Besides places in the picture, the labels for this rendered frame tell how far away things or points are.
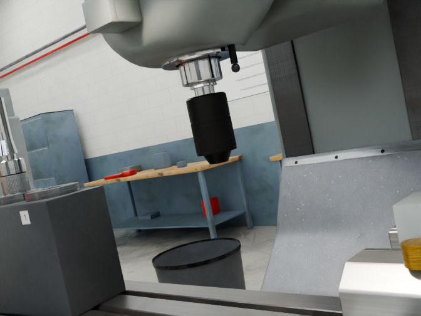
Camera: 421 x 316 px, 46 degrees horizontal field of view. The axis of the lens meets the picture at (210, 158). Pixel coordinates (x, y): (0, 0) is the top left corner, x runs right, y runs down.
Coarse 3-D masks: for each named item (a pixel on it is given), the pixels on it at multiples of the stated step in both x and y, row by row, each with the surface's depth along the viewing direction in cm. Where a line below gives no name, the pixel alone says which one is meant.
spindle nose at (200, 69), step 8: (216, 56) 55; (184, 64) 54; (192, 64) 54; (200, 64) 54; (208, 64) 54; (216, 64) 55; (184, 72) 55; (192, 72) 54; (200, 72) 54; (208, 72) 54; (216, 72) 54; (184, 80) 55; (192, 80) 54; (200, 80) 54; (216, 80) 57
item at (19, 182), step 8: (0, 168) 86; (8, 168) 86; (16, 168) 86; (24, 168) 88; (0, 176) 86; (8, 176) 86; (16, 176) 86; (24, 176) 87; (8, 184) 86; (16, 184) 86; (24, 184) 87; (8, 192) 86; (16, 192) 86
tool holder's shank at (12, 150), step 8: (0, 104) 86; (0, 112) 86; (0, 120) 86; (0, 128) 86; (8, 128) 87; (0, 136) 86; (8, 136) 87; (0, 144) 86; (8, 144) 87; (0, 152) 86; (8, 152) 86; (16, 152) 87
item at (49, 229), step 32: (32, 192) 80; (64, 192) 79; (96, 192) 82; (0, 224) 82; (32, 224) 77; (64, 224) 76; (96, 224) 81; (0, 256) 84; (32, 256) 78; (64, 256) 75; (96, 256) 80; (0, 288) 85; (32, 288) 80; (64, 288) 75; (96, 288) 80
